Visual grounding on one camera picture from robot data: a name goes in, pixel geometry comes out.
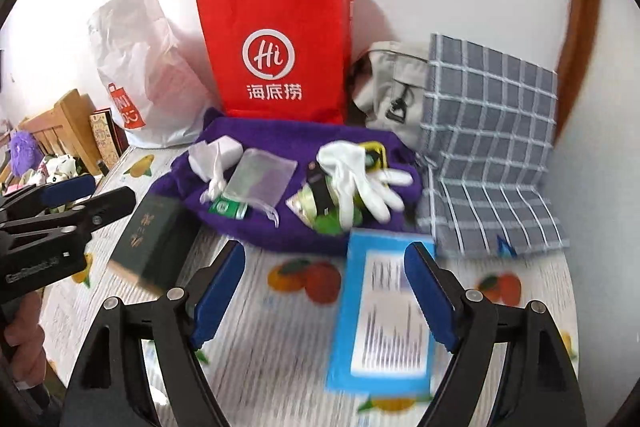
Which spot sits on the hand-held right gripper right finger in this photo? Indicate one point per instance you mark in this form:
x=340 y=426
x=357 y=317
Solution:
x=430 y=297

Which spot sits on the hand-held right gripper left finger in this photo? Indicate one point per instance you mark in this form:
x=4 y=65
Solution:
x=220 y=297

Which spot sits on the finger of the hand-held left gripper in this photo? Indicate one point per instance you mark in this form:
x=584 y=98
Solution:
x=65 y=192
x=107 y=207

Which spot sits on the lime green packet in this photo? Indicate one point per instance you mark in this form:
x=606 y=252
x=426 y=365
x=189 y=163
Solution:
x=332 y=222

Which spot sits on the yellow pouch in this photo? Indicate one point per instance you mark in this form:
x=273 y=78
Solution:
x=376 y=154

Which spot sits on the person's left hand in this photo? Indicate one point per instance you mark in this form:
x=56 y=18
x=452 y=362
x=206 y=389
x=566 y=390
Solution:
x=27 y=337

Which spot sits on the black and white printed cloth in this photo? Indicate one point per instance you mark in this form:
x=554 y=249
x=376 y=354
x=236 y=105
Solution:
x=55 y=169

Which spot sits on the dark green box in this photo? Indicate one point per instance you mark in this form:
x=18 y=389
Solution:
x=150 y=242

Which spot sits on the purple plush toy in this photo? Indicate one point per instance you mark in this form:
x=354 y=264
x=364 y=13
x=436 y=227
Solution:
x=22 y=152

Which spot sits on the patterned book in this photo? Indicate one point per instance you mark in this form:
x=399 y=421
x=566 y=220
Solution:
x=107 y=132

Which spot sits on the fruit print tablecloth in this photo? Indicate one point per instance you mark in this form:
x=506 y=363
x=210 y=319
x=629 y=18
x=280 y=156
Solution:
x=280 y=357

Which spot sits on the purple towel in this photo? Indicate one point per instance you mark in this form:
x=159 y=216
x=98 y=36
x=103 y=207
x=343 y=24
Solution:
x=295 y=239

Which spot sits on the white plastic shopping bag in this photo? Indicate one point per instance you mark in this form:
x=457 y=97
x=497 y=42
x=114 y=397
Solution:
x=145 y=72

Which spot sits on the grey checked cushion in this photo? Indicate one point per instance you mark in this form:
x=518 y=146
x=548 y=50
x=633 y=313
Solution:
x=490 y=132

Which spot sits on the grey canvas bag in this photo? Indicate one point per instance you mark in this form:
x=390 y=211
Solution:
x=385 y=82

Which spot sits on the red paper bag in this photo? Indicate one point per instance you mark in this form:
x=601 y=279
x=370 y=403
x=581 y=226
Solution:
x=280 y=32

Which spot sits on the brown wooden door frame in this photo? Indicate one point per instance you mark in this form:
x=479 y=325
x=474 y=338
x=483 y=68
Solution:
x=582 y=32

